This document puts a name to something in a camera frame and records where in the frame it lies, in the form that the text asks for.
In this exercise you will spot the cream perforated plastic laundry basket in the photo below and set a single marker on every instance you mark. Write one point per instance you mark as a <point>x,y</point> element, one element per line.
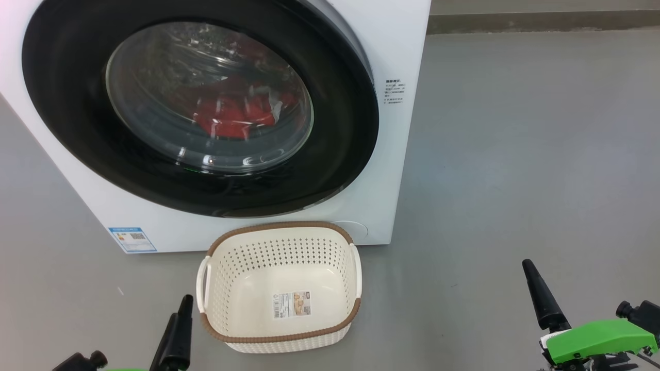
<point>247,309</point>

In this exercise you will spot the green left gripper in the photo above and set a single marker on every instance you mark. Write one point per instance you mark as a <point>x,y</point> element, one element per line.
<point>129,370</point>

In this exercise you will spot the perforated stainless steel drum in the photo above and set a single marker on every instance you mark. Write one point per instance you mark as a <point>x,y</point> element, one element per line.
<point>170,62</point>

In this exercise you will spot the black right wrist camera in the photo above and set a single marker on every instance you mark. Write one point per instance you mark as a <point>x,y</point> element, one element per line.
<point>644,314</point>

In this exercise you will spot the paper product label sticker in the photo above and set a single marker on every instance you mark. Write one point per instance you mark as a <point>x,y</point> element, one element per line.
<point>292,305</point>

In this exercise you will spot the black round glass washer door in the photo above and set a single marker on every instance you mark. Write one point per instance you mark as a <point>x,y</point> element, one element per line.
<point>340,134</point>

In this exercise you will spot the round white filter cover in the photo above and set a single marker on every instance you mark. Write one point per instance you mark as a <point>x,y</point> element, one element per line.
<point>358,230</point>

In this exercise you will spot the blue energy label sticker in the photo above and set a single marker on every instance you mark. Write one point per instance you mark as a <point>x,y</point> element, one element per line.
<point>132,239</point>

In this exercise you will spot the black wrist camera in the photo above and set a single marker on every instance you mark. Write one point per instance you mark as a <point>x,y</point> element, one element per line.
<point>644,314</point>
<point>77,362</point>

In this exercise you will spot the red garment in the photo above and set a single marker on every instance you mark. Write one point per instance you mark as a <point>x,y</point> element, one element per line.
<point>227,116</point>

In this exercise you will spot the white front-load washing machine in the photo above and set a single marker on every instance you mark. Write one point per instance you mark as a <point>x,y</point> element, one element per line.
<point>397,51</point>

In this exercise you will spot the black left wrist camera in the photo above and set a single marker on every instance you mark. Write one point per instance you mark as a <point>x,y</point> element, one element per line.
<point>77,362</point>

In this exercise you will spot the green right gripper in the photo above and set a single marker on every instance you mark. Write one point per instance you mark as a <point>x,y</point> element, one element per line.
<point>593,340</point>

